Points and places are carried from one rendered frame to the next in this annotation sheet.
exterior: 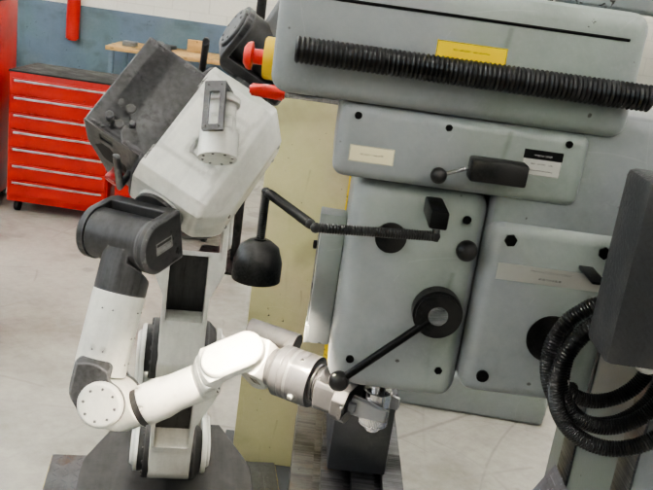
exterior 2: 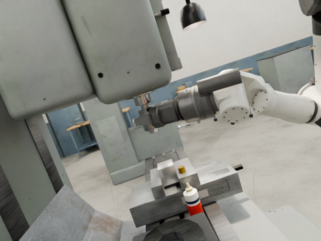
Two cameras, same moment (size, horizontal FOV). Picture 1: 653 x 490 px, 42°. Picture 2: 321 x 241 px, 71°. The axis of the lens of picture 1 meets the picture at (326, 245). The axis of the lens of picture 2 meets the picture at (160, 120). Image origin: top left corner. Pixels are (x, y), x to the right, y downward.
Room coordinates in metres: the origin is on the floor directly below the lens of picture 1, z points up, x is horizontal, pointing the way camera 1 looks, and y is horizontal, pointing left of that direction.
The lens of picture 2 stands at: (1.86, -0.09, 1.33)
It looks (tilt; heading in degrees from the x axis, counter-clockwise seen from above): 9 degrees down; 180
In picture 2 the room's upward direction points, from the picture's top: 18 degrees counter-clockwise
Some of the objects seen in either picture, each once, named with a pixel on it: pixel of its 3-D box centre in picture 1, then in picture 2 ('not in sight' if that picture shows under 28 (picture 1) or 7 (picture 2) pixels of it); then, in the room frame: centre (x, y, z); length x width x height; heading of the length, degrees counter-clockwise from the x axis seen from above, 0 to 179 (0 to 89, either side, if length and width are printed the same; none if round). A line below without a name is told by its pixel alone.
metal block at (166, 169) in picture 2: not in sight; (167, 172); (1.16, -0.12, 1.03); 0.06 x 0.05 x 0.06; 1
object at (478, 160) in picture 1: (477, 172); not in sight; (1.10, -0.18, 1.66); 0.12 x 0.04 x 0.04; 91
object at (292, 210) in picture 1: (291, 209); not in sight; (1.10, 0.05, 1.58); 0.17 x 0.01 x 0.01; 28
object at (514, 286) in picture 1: (524, 288); (50, 59); (1.24, -0.31, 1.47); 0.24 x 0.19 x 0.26; 1
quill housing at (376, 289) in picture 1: (401, 271); (119, 36); (1.24, -0.12, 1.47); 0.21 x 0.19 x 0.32; 1
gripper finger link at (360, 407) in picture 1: (367, 411); not in sight; (1.21, -0.10, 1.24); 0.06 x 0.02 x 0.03; 66
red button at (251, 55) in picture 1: (255, 55); not in sight; (1.23, 0.14, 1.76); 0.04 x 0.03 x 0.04; 1
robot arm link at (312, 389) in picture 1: (325, 387); (178, 109); (1.27, -0.03, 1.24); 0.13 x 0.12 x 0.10; 156
